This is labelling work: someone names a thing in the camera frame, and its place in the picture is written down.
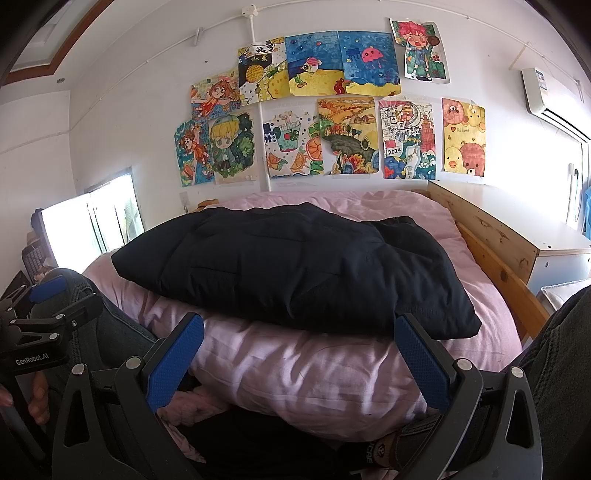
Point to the landscape drawing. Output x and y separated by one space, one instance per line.
346 134

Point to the drinks and fruit drawing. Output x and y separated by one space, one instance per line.
288 143

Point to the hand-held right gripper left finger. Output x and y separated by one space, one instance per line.
175 360

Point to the bright window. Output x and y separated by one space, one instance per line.
78 221

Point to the white air conditioner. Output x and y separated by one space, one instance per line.
545 94

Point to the pink jellyfish drawing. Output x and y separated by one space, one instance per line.
369 60

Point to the white wall clip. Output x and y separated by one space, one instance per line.
198 36

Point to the blue garment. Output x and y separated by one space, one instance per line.
588 207

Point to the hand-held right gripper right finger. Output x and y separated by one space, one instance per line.
425 364

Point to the wood trimmed ceiling hatch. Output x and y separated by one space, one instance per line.
41 41

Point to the bears and chick drawing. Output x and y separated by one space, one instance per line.
464 138

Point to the person's right leg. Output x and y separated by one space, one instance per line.
563 369

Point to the pineapple drawing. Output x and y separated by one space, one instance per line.
261 74

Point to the red haired boy drawing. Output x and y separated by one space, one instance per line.
418 50

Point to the city tower drawing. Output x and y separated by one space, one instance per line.
406 138

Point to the white wall pipe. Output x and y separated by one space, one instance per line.
266 182

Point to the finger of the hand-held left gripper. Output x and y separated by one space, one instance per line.
83 311
51 286

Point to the pink blanket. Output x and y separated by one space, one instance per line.
300 378

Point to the person's left hand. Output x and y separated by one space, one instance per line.
39 401

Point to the white bedding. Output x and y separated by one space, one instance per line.
561 295

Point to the black padded jacket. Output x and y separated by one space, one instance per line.
286 267

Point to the orange haired girl drawing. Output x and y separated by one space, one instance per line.
214 94

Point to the person's black shoe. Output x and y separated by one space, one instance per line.
374 454

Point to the blonde child drawing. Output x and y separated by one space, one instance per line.
228 147

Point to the computer keyboard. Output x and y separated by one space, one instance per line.
33 265

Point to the white top wooden cabinet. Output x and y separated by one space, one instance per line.
531 226

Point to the swimming girl drawing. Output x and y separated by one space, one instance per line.
191 152

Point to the white wall socket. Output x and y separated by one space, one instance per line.
184 203

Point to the fish and beach drawing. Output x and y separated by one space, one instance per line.
314 64

